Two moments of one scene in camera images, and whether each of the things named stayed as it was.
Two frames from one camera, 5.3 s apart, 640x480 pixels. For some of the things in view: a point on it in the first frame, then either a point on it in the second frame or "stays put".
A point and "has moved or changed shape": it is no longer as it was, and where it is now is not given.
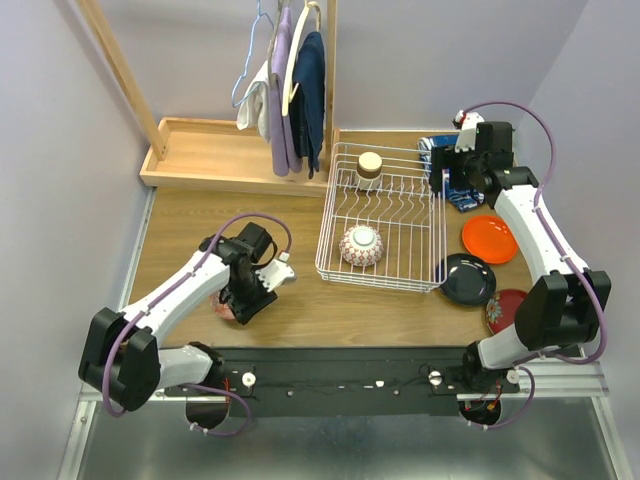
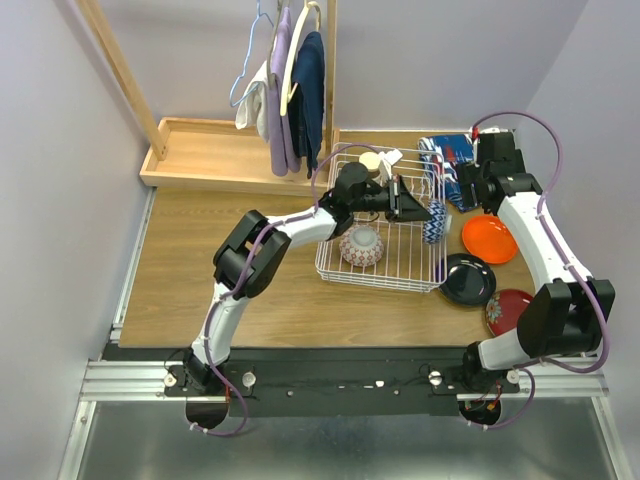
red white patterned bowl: [361, 245] stays put
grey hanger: [271, 74] stays put
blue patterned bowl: [222, 309] has moved or changed shape
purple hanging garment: [285, 149] stays put
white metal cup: [368, 171] stays put
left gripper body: [251, 305] to [395, 197]
